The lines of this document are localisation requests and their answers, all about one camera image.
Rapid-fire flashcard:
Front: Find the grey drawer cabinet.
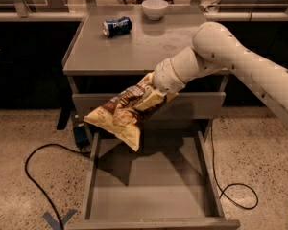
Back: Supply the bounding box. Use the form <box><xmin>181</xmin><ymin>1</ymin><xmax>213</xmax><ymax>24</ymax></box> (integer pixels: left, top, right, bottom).
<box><xmin>61</xmin><ymin>4</ymin><xmax>238</xmax><ymax>146</ymax></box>

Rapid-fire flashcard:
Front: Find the black cable on floor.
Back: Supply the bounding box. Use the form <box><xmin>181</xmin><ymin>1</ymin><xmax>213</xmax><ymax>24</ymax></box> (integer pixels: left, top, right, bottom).
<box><xmin>209</xmin><ymin>125</ymin><xmax>259</xmax><ymax>211</ymax></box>
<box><xmin>24</xmin><ymin>143</ymin><xmax>92</xmax><ymax>230</ymax></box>

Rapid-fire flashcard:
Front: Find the open grey middle drawer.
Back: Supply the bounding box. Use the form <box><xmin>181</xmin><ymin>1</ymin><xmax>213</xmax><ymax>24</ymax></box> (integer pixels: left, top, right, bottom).
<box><xmin>65</xmin><ymin>130</ymin><xmax>240</xmax><ymax>230</ymax></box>

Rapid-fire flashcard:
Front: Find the blue soda can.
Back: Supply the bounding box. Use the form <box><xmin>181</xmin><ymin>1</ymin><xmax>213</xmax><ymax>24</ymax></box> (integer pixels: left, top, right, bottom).
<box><xmin>102</xmin><ymin>16</ymin><xmax>132</xmax><ymax>37</ymax></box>

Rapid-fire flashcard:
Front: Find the blue tape cross on floor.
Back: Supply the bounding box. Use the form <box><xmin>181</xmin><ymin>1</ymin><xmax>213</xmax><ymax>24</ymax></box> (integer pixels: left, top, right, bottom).
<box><xmin>42</xmin><ymin>208</ymin><xmax>79</xmax><ymax>230</ymax></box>

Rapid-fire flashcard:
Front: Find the black cable on right floor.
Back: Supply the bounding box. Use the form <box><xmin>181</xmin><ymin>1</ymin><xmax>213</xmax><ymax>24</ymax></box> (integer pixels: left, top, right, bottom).
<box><xmin>209</xmin><ymin>125</ymin><xmax>259</xmax><ymax>211</ymax></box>

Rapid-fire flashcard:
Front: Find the brown sea salt chip bag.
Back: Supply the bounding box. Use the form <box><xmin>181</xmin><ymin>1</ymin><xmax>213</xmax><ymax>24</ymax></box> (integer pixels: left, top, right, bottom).
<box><xmin>84</xmin><ymin>73</ymin><xmax>177</xmax><ymax>151</ymax></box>

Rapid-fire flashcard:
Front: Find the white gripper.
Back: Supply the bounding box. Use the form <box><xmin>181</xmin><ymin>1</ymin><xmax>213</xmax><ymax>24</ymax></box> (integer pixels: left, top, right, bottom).
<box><xmin>133</xmin><ymin>47</ymin><xmax>221</xmax><ymax>111</ymax></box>

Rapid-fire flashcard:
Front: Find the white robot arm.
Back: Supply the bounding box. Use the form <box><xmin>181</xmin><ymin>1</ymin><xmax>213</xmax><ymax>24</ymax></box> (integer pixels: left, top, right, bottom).
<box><xmin>134</xmin><ymin>22</ymin><xmax>288</xmax><ymax>126</ymax></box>

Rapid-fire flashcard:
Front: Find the white bowl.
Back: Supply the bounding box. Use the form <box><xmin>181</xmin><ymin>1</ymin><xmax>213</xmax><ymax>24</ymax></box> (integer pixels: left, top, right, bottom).
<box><xmin>141</xmin><ymin>0</ymin><xmax>169</xmax><ymax>20</ymax></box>

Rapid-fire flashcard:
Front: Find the closed grey top drawer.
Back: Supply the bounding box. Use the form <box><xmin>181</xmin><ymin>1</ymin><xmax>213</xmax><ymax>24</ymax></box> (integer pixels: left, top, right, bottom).
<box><xmin>72</xmin><ymin>92</ymin><xmax>226</xmax><ymax>121</ymax></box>

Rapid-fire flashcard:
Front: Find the long white back counter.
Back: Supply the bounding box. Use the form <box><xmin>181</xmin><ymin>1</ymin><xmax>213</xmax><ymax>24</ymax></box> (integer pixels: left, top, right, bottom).
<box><xmin>0</xmin><ymin>11</ymin><xmax>288</xmax><ymax>22</ymax></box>

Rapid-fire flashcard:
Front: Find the blue power adapter box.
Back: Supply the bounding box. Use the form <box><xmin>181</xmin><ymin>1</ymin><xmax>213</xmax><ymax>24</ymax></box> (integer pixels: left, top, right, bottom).
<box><xmin>73</xmin><ymin>126</ymin><xmax>89</xmax><ymax>148</ymax></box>

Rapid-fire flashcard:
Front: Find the black cable on left floor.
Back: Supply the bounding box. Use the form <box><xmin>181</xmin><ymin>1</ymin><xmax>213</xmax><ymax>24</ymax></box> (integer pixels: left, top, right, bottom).
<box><xmin>24</xmin><ymin>143</ymin><xmax>92</xmax><ymax>230</ymax></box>

